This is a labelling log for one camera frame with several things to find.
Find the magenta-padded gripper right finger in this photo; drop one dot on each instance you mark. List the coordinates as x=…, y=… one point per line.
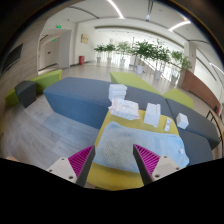
x=150, y=161

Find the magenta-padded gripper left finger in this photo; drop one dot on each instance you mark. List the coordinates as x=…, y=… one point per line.
x=80, y=161

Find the light blue towel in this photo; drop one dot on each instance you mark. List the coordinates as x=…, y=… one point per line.
x=116, y=143

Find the yellow upholstered ottoman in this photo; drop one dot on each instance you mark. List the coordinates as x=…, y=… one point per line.
x=110, y=180

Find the large white box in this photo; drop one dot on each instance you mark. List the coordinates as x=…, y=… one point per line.
x=152, y=115

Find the blue-grey upholstered bench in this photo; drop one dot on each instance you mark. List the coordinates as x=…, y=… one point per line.
x=200, y=123
x=196, y=146
x=76, y=96

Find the small white box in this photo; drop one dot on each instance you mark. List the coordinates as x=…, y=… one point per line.
x=182, y=120

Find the wet wipes pack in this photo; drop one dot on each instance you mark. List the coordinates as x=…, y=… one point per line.
x=125, y=109

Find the beige wooden chair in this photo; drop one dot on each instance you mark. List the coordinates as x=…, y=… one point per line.
x=11, y=158

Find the lime green upholstered bench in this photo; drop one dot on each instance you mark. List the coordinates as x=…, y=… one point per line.
x=180, y=97
x=46, y=80
x=131, y=80

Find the black-framed wooden table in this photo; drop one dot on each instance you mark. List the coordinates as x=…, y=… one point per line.
x=218, y=126

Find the stack of white tissues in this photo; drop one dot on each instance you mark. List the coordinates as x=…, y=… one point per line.
x=117, y=91

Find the dark grey cube seat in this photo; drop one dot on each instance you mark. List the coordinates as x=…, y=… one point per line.
x=26, y=93

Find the brown wood low partition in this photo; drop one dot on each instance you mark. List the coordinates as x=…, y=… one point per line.
x=200, y=88

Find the red bin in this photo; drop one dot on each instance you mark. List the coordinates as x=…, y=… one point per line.
x=81, y=60

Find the row of potted green plants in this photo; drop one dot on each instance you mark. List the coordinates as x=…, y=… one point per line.
x=145, y=51

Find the green exit sign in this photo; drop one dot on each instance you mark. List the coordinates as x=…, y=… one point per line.
x=53, y=40
x=58, y=26

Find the ceiling strip lights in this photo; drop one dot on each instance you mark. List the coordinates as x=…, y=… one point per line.
x=116, y=8

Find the framed wall picture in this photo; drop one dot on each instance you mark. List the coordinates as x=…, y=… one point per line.
x=85, y=38

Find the black wall screen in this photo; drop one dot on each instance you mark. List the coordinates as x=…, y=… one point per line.
x=12, y=57

